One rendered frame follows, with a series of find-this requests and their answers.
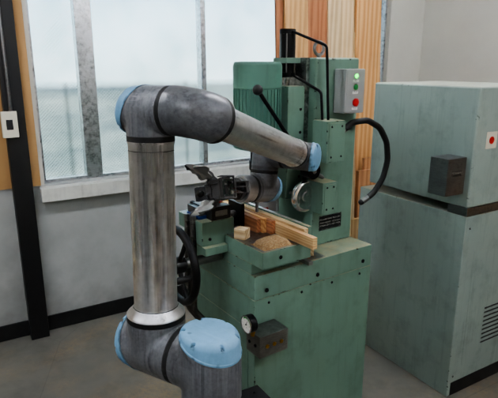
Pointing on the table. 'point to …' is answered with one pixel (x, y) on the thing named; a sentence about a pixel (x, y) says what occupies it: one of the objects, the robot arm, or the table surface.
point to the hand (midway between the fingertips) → (185, 190)
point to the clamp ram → (237, 212)
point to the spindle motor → (250, 101)
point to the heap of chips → (271, 242)
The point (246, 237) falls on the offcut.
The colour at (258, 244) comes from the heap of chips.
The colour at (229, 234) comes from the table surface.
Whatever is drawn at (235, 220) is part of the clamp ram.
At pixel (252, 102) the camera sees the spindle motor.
